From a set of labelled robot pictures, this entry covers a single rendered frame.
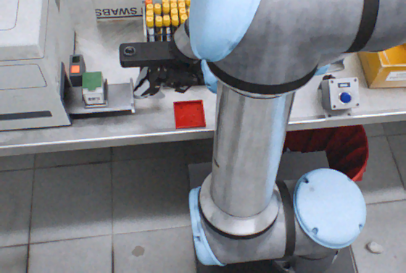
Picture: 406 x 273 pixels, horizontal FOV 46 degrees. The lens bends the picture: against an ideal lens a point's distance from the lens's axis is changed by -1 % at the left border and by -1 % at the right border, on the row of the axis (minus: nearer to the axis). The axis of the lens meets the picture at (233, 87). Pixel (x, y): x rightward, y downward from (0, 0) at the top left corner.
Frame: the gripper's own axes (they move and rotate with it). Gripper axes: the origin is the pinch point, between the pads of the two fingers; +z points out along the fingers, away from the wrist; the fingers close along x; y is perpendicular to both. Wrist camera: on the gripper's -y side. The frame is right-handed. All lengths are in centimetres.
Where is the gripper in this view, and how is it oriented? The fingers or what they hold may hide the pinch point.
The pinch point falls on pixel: (134, 93)
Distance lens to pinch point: 107.2
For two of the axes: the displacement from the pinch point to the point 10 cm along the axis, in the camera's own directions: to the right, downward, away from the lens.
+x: -1.5, -8.4, 5.2
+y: 8.0, 2.1, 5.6
